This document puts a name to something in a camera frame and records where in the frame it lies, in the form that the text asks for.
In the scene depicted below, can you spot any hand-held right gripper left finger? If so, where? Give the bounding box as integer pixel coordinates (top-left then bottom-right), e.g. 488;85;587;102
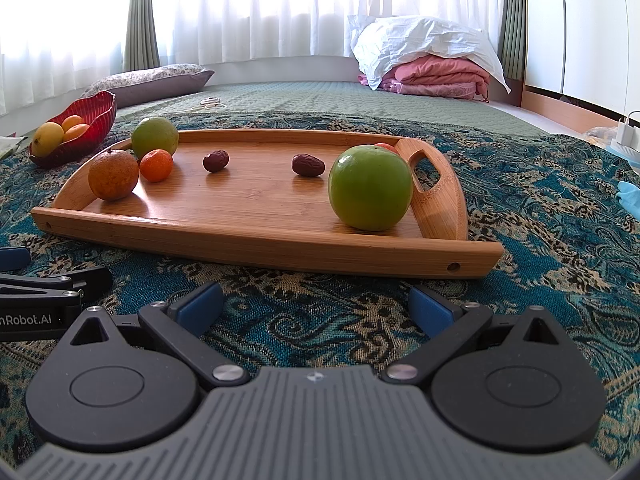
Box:
66;282;251;389

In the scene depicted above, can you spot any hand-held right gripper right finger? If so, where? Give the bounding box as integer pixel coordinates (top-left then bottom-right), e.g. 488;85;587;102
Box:
382;284;571;388

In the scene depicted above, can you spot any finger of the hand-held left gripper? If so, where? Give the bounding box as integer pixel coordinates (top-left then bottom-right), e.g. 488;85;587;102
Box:
0;267;113;296
0;247;31;272

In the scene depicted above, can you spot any wooden serving tray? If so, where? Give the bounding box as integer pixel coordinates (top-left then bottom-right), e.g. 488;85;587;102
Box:
31;128;504;279

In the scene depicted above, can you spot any brownish orange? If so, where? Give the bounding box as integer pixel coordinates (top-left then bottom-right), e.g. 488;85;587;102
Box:
88;149;140;202

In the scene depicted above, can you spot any dried red date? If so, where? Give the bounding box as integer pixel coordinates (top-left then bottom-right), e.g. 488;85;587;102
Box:
203;150;230;173
292;153;326;178

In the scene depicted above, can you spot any large mandarin orange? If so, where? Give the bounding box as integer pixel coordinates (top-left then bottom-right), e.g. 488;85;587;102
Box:
139;149;174;183

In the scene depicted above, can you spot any pale green apple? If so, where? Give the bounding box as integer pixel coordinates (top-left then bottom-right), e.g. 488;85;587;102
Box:
131;116;179;158

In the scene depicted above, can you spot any yellow mango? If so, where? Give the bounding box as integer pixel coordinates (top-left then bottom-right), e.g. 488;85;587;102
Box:
32;122;66;157

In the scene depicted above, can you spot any bright green apple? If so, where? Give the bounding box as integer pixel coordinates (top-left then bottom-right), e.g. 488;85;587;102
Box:
328;144;413;232

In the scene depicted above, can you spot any teal paisley blanket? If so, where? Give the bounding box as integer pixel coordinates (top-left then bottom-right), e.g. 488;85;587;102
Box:
0;112;640;461

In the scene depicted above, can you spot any red glass bowl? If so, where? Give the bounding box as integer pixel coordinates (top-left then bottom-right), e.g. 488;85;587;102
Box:
28;91;117;169

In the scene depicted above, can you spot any floral pillow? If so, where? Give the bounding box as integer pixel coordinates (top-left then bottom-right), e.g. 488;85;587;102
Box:
80;63;216;108

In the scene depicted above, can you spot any light blue cloth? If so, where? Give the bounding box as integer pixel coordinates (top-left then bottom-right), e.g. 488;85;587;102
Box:
617;180;640;221

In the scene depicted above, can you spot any pink folded blanket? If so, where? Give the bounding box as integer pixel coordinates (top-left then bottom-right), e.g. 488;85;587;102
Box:
358;55;492;102

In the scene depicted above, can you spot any green quilted bed cover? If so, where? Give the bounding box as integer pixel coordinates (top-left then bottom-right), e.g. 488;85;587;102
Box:
75;80;551;138

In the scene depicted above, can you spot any white charger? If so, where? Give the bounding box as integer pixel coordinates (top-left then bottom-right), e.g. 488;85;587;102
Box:
616;110;640;143

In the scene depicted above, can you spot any white pillow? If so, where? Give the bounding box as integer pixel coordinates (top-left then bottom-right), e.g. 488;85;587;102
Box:
347;16;512;93

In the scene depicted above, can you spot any green curtain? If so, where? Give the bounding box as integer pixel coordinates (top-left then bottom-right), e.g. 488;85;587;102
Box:
124;0;161;72
497;0;528;81

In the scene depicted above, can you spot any white sheer curtain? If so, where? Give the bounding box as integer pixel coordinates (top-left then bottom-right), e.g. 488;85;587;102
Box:
0;0;506;111

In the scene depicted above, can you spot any white wardrobe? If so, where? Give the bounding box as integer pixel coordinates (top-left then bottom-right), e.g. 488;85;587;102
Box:
520;0;640;133

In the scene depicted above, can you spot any coiled white cable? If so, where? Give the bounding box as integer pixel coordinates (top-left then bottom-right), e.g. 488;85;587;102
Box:
187;95;227;112

